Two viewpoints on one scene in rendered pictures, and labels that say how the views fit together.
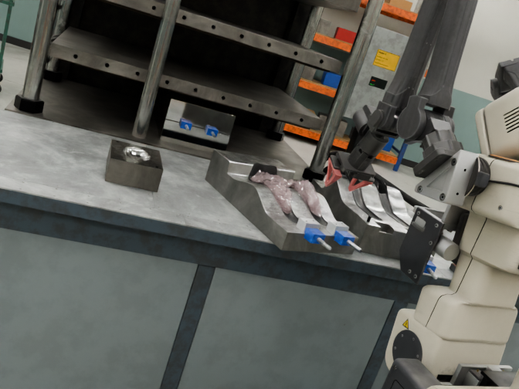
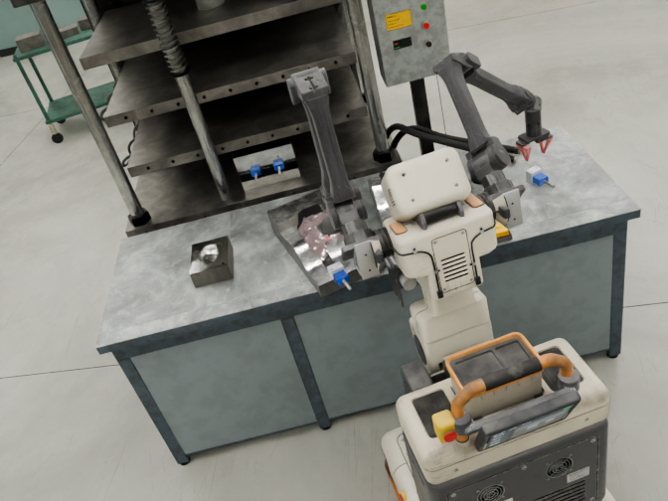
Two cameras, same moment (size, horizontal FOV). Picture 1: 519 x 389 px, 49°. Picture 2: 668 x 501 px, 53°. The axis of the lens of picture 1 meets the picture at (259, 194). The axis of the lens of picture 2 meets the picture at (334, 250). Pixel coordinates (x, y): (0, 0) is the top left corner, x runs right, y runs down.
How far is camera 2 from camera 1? 1.26 m
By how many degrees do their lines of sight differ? 27
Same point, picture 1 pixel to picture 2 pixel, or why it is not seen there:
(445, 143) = (350, 237)
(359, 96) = (391, 64)
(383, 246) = not seen: hidden behind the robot
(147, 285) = (255, 344)
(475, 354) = (463, 339)
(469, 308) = (436, 318)
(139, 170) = (212, 272)
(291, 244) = (327, 290)
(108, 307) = (241, 365)
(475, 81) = not seen: outside the picture
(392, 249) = not seen: hidden behind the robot
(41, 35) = (115, 173)
